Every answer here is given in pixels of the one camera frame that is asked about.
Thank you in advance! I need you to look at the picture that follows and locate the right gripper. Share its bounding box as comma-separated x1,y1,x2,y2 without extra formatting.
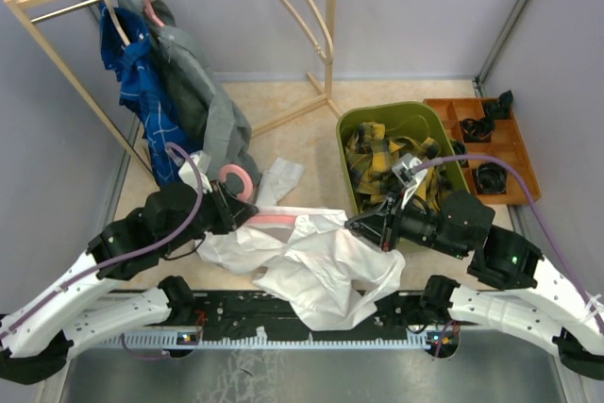
346,184,470,260

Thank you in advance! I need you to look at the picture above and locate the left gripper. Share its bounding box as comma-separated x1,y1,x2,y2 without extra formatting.
160,177,257,254

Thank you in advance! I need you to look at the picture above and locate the pink hanger with white shirt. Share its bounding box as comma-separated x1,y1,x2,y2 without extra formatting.
219,164,296,226

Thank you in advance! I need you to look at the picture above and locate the white shirt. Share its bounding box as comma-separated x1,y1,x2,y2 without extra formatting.
198,158,406,331

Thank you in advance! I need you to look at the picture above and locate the yellow plaid shirt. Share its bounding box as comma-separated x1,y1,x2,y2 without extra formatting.
344,122,441,211

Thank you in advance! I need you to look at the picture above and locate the grey shirt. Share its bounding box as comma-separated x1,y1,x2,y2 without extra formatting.
144,0,261,187

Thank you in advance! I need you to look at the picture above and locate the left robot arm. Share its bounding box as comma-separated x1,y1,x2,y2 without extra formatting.
1,181,259,385

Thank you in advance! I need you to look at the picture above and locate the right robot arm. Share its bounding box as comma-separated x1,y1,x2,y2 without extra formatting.
345,191,603,380

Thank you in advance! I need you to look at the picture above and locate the blue plaid shirt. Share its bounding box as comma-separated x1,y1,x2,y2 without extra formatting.
99,3,202,186

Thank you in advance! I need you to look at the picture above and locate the beige hanger with blue shirt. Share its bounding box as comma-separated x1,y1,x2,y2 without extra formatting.
103,0,130,47

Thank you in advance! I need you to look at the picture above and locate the green plastic basket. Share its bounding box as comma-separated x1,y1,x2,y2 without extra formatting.
335,100,469,253

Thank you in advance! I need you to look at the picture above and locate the black part beside basket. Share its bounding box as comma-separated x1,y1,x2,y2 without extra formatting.
450,140,468,168

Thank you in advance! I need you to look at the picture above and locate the black round part in tray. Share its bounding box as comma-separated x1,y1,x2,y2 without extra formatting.
474,162,507,195

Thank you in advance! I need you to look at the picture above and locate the orange compartment tray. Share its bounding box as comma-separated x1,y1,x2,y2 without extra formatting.
424,97,541,205

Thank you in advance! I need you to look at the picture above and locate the black part in tray corner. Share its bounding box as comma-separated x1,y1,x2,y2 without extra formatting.
483,90,514,120

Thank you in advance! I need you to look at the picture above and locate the wooden clothes rack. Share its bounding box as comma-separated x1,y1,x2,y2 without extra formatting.
3,0,343,173

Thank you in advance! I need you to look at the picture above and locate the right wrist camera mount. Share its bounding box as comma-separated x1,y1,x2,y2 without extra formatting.
391,153,428,207

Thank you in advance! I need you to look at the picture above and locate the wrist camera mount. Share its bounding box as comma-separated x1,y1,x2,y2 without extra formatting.
391,153,428,207
178,151,212,194

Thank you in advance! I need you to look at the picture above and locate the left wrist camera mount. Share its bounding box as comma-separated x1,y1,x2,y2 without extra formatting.
178,151,212,194

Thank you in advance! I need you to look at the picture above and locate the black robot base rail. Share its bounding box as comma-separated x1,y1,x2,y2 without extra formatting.
100,290,448,357

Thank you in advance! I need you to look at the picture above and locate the black cable bundle in tray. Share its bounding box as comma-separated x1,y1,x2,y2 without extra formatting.
460,115,496,144

